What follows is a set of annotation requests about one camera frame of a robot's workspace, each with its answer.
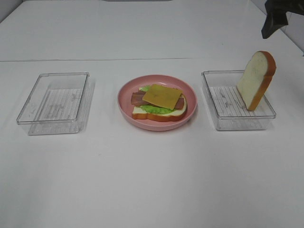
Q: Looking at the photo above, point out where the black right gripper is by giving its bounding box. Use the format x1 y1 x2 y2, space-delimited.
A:
261 0 304 39

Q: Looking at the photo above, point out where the brown bacon strip tray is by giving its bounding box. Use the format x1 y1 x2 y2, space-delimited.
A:
174 96 184 110

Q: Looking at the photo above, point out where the yellow cheese slice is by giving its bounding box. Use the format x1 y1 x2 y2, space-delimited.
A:
143 84 182 110

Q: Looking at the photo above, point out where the green lettuce leaf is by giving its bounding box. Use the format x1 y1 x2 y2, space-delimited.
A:
138 85 174 114

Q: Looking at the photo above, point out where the bread slice with brown crust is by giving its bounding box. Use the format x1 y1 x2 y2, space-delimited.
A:
132 94 187 122

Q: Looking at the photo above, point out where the clear right plastic tray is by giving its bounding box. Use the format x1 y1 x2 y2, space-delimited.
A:
201 70 276 131

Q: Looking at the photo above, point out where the clear plastic tray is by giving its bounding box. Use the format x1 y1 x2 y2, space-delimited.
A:
16 72 95 135
201 70 276 131

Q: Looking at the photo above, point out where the pink round plate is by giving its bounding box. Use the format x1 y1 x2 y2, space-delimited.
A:
117 75 197 131

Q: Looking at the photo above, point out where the clear left plastic tray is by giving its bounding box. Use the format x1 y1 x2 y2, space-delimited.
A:
16 72 95 135

